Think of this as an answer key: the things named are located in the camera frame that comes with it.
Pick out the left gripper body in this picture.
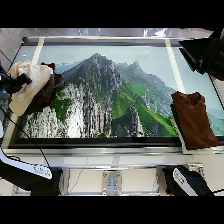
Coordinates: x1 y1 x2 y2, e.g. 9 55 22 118
11 72 34 92

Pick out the cream garment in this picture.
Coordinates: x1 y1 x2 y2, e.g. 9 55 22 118
7 60 55 117

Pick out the dark brown garment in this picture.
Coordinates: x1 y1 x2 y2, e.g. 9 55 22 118
24 61 66 116

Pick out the brown T-shirt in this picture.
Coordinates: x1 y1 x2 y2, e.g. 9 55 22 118
170 91 221 151

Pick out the black cable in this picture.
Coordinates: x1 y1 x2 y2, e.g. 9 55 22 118
0 105 52 172

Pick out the silver frame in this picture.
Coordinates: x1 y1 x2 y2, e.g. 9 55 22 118
0 145 224 197

